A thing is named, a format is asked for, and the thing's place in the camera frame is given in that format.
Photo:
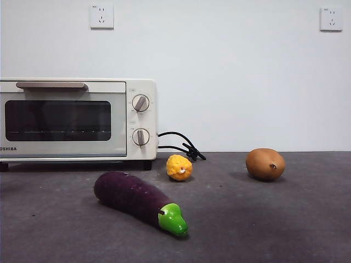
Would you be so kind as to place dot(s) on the brown potato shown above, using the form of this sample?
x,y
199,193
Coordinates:
x,y
263,164

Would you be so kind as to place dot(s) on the beige oven knob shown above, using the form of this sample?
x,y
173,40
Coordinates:
x,y
140,103
140,136

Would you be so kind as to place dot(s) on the white toaster oven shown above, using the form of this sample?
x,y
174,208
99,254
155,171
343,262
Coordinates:
x,y
141,87

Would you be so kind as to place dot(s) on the yellow toy corn cob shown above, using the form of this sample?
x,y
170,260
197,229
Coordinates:
x,y
178,165

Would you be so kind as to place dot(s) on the purple toy eggplant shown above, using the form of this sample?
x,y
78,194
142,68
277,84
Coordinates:
x,y
129,194

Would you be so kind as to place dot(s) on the white wall socket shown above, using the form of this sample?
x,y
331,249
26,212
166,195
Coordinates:
x,y
331,19
102,17

